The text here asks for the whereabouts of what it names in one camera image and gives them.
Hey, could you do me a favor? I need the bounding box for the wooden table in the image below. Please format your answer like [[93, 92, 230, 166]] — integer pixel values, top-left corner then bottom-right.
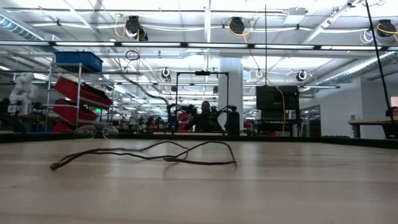
[[348, 116, 398, 139]]

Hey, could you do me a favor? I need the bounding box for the black cylindrical bin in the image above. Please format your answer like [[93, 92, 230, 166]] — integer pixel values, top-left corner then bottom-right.
[[227, 110, 241, 136]]

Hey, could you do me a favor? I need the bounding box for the silver wire rack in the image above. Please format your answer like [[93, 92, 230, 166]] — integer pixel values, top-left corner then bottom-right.
[[43, 60, 116, 135]]

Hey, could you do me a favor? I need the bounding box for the black robot station frame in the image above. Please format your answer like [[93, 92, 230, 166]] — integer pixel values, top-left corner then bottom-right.
[[175, 70, 230, 133]]

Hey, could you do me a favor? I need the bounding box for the blue plastic storage bin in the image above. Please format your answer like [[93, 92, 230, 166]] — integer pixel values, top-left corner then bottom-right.
[[55, 50, 104, 73]]

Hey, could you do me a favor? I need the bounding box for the hanging black cable coil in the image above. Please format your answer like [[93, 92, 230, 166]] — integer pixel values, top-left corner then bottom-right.
[[124, 50, 141, 62]]

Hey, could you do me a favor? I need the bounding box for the black monitor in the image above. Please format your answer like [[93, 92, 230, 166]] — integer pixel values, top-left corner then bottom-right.
[[255, 85, 300, 111]]

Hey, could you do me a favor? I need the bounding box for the red plastic storage bin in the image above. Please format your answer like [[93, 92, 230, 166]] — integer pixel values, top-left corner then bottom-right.
[[52, 98, 100, 123], [51, 120, 75, 134], [54, 76, 114, 107]]

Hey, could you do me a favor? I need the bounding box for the yellow cable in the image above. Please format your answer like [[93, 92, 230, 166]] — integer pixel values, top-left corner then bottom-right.
[[228, 21, 286, 134]]

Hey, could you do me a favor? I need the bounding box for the thin black cord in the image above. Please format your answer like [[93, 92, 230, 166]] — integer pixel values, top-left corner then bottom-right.
[[50, 74, 238, 171]]

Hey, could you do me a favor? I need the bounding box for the thin black hanging rod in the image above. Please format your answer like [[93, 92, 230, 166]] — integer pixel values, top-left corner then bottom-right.
[[264, 4, 268, 87]]

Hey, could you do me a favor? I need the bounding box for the white round pillar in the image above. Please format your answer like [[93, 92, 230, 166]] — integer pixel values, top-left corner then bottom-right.
[[217, 57, 244, 130]]

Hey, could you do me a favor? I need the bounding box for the person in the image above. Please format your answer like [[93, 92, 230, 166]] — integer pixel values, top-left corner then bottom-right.
[[186, 100, 223, 133]]

